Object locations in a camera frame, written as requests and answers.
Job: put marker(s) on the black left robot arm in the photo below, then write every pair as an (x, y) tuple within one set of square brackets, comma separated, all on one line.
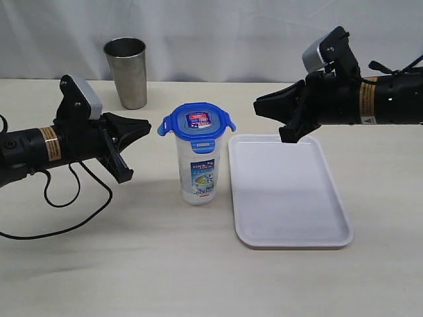
[(30, 151)]

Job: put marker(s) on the blue plastic lid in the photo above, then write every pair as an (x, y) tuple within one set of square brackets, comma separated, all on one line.
[(198, 123)]

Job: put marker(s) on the white rectangular plastic tray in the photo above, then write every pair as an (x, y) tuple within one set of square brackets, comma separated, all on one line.
[(284, 195)]

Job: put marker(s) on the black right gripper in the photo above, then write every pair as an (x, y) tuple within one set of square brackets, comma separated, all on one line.
[(309, 103)]

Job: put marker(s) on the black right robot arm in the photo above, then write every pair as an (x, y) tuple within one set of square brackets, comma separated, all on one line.
[(392, 98)]

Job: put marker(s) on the clear tall plastic container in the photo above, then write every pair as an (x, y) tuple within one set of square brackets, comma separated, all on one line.
[(198, 163)]

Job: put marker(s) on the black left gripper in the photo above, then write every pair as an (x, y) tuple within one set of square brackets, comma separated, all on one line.
[(103, 139)]

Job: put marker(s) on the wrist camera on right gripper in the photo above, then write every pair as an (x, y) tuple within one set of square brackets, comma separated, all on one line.
[(315, 56)]

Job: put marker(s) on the stainless steel tumbler cup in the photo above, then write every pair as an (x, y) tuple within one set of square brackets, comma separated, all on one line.
[(126, 59)]

